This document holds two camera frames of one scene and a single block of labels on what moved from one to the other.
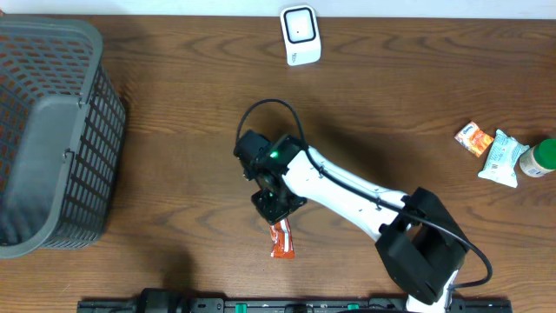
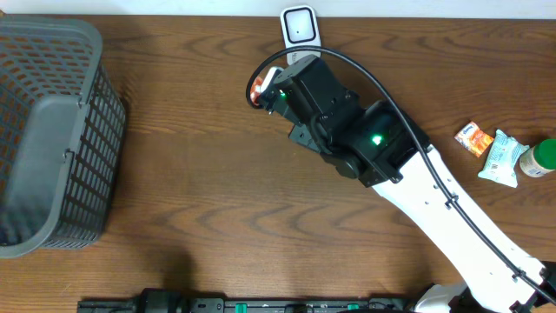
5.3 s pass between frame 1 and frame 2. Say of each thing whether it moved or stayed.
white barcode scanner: stayed
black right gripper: moved
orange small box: stayed
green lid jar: stayed
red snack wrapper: moved
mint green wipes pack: stayed
